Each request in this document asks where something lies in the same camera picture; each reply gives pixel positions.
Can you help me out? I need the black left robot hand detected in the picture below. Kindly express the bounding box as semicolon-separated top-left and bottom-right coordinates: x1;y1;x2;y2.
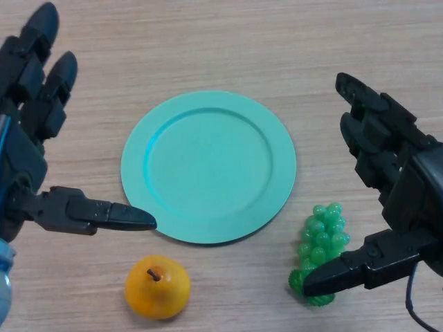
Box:
0;1;158;243

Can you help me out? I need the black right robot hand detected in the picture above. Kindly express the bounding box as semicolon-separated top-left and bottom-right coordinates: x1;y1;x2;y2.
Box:
303;71;443;298

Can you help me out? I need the yellow pear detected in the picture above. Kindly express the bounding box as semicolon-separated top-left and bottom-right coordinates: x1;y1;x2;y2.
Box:
123;255;192;320

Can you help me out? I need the teal round plate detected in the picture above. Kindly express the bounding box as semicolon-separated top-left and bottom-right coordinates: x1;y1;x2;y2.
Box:
120;90;298;247

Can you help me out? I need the green plastic grape bunch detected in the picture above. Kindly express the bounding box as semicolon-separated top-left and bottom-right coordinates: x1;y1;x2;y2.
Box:
288;202;352;308

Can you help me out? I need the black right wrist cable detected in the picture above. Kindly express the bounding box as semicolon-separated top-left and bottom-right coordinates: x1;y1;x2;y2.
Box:
404;262;443;332

